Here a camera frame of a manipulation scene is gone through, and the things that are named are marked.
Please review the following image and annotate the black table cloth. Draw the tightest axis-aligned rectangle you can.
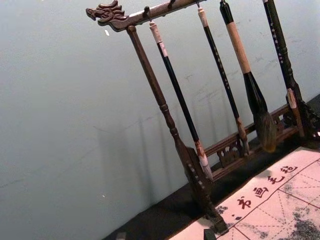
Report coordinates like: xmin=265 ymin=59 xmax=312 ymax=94
xmin=101 ymin=94 xmax=320 ymax=240

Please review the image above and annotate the white calligraphy mat red grid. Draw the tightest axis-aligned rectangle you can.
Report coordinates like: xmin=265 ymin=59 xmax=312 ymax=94
xmin=174 ymin=146 xmax=320 ymax=240

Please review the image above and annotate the black brush with white sticker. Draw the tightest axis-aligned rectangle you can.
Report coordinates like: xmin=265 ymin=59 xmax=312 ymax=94
xmin=149 ymin=21 xmax=214 ymax=182

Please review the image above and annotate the dark wooden dragon brush rack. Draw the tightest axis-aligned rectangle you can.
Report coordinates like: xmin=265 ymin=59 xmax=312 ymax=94
xmin=85 ymin=0 xmax=320 ymax=234

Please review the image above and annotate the thin black brush white cap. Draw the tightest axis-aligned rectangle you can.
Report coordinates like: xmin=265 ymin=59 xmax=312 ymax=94
xmin=197 ymin=6 xmax=251 ymax=156

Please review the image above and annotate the black brush with pale ferrule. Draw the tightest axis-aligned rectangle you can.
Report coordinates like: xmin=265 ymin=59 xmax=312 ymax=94
xmin=262 ymin=0 xmax=305 ymax=138

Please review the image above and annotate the large brush with tan handle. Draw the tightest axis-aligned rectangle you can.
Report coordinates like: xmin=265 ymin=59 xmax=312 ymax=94
xmin=219 ymin=0 xmax=278 ymax=153

